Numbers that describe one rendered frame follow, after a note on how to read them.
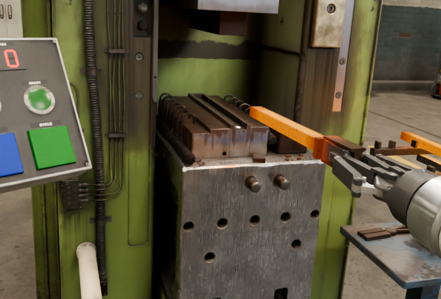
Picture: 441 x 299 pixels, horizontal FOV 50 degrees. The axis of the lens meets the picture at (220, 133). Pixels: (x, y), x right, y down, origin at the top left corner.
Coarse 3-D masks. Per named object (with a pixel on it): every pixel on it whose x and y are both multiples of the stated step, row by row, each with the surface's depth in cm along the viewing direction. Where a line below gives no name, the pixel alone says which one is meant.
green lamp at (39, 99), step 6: (36, 90) 90; (42, 90) 90; (30, 96) 89; (36, 96) 89; (42, 96) 90; (48, 96) 91; (30, 102) 88; (36, 102) 89; (42, 102) 90; (48, 102) 91; (36, 108) 89; (42, 108) 89
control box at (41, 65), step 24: (0, 48) 88; (24, 48) 91; (48, 48) 94; (0, 72) 87; (24, 72) 90; (48, 72) 93; (0, 96) 85; (24, 96) 88; (72, 96) 95; (0, 120) 84; (24, 120) 87; (48, 120) 90; (72, 120) 93; (24, 144) 86; (72, 144) 92; (24, 168) 84; (72, 168) 90; (0, 192) 87
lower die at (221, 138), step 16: (176, 96) 153; (192, 96) 149; (208, 96) 151; (176, 112) 135; (192, 112) 132; (208, 112) 133; (240, 112) 134; (192, 128) 119; (208, 128) 116; (224, 128) 117; (256, 128) 119; (192, 144) 115; (208, 144) 116; (224, 144) 117; (240, 144) 119; (256, 144) 120
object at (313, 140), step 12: (252, 108) 107; (264, 108) 106; (264, 120) 100; (276, 120) 95; (288, 120) 95; (288, 132) 90; (300, 132) 85; (312, 132) 85; (312, 144) 81; (348, 144) 73; (312, 156) 80; (360, 156) 71
